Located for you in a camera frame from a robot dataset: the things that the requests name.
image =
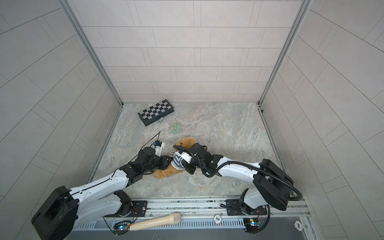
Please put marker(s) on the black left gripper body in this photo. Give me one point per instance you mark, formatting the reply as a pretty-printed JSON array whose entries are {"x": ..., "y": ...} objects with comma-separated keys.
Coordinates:
[{"x": 158, "y": 164}]

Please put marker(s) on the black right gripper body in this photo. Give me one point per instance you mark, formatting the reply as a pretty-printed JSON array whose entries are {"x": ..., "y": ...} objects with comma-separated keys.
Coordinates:
[{"x": 194, "y": 165}]

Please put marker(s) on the blue white striped sweater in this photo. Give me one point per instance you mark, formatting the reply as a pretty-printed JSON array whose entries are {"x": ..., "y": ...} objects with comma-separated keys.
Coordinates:
[{"x": 177, "y": 161}]

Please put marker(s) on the brown teddy bear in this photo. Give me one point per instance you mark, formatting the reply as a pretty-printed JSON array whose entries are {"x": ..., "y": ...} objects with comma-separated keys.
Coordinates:
[{"x": 186, "y": 142}]

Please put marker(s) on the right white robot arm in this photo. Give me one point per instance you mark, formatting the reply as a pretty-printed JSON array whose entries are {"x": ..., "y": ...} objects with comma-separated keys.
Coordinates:
[{"x": 273, "y": 187}]

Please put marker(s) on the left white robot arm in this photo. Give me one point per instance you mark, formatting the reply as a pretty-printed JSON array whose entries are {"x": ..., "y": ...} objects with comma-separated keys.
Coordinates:
[{"x": 66, "y": 209}]

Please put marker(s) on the green brick pattern plastic bag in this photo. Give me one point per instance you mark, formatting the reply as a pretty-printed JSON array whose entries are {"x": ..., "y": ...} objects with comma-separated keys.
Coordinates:
[{"x": 175, "y": 128}]

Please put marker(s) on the folded black chess board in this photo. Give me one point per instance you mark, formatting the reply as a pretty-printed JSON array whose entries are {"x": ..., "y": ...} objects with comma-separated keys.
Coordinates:
[{"x": 155, "y": 112}]

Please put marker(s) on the left green circuit board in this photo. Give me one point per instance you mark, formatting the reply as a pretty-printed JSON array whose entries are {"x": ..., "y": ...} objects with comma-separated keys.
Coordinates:
[{"x": 122, "y": 227}]

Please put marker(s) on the right circuit board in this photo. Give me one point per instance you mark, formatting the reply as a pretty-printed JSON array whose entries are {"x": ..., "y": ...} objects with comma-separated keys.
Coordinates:
[{"x": 251, "y": 225}]

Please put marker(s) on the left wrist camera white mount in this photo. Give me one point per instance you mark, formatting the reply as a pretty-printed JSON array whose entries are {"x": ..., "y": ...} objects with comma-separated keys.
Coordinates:
[{"x": 158, "y": 145}]

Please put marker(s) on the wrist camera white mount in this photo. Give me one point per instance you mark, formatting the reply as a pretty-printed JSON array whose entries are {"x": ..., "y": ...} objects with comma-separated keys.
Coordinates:
[
  {"x": 158, "y": 145},
  {"x": 186, "y": 157}
]

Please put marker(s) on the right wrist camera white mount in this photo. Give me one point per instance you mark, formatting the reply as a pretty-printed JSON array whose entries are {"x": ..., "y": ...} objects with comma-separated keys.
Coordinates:
[{"x": 186, "y": 157}]

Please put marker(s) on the aluminium mounting rail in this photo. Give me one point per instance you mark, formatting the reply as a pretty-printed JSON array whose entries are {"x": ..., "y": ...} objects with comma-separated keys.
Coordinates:
[{"x": 199, "y": 208}]

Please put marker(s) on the beige wooden handle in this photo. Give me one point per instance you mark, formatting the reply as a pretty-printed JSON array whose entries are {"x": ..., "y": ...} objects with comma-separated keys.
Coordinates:
[{"x": 172, "y": 219}]

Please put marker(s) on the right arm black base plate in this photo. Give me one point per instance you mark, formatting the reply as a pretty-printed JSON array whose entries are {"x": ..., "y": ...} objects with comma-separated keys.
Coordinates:
[{"x": 234, "y": 208}]

